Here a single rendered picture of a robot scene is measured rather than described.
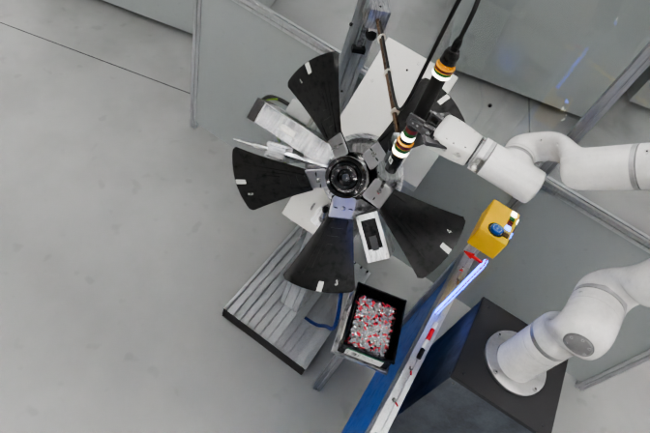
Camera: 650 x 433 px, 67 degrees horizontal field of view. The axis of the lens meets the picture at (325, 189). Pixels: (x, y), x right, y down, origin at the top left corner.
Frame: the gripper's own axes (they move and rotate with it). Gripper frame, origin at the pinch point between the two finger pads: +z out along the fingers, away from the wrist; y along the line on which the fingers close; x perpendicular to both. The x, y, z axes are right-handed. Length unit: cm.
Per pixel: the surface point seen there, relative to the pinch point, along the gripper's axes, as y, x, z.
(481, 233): 21, -43, -33
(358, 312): -16, -64, -15
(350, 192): -6.9, -29.1, 5.8
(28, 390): -82, -150, 74
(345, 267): -14, -51, -4
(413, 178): 46, -63, -4
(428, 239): -2.7, -32.0, -19.1
